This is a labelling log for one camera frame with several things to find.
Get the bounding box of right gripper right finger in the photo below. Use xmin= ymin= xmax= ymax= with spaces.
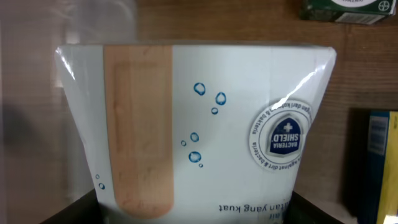
xmin=283 ymin=192 xmax=343 ymax=224

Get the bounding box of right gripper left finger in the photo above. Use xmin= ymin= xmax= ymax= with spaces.
xmin=40 ymin=189 xmax=104 ymax=224

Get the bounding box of blue yellow VapoDrops box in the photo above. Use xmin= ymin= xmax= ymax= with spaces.
xmin=358 ymin=111 xmax=397 ymax=224

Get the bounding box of small dark green box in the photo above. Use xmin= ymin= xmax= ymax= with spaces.
xmin=300 ymin=0 xmax=397 ymax=25

